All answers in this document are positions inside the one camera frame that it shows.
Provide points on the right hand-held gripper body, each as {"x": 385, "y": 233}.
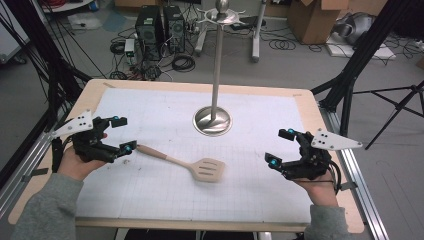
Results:
{"x": 310, "y": 163}

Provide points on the beige slotted spatula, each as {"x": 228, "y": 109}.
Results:
{"x": 205, "y": 170}

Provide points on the white cabinet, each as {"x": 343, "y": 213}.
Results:
{"x": 10, "y": 36}

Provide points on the aluminium rail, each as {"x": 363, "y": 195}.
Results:
{"x": 23, "y": 170}
{"x": 361, "y": 186}

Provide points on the person's left hand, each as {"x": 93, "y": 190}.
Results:
{"x": 75, "y": 168}

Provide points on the metal utensil hanging stand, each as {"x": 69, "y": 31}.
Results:
{"x": 217, "y": 66}

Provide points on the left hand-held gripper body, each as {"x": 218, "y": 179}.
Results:
{"x": 85, "y": 146}

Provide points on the black metal frame stand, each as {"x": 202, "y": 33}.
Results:
{"x": 50, "y": 63}
{"x": 361, "y": 50}

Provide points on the person's right hand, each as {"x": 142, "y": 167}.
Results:
{"x": 320, "y": 191}

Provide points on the black tripod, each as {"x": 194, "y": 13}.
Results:
{"x": 396, "y": 106}

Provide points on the white power adapter box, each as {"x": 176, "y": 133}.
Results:
{"x": 129, "y": 50}

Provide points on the narrow black computer tower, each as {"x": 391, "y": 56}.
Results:
{"x": 174, "y": 28}

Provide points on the wide black computer tower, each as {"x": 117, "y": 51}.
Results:
{"x": 149, "y": 31}

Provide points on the grey silver bag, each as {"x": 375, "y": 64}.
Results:
{"x": 358, "y": 25}

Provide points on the brown cardboard box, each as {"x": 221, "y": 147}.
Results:
{"x": 311, "y": 23}

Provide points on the white grid mat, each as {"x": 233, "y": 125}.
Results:
{"x": 160, "y": 110}

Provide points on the black rail clip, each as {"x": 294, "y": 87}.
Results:
{"x": 35, "y": 173}
{"x": 348, "y": 186}

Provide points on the white flat board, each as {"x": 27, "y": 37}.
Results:
{"x": 376, "y": 51}

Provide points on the white stand legs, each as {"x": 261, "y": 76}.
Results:
{"x": 256, "y": 40}

